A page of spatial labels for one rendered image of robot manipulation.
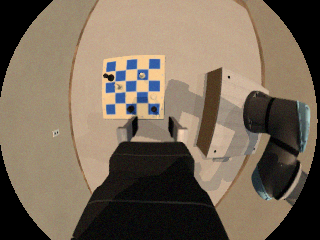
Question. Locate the blue and cream chessboard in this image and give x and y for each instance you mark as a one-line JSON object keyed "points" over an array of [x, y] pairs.
{"points": [[136, 91]]}

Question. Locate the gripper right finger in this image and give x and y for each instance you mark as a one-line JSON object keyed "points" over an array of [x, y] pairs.
{"points": [[177, 132]]}

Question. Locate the white rook chess piece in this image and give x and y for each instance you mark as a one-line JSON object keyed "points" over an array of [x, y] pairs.
{"points": [[153, 96]]}

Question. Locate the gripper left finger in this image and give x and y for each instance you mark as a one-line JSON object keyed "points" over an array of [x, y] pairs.
{"points": [[128, 131]]}

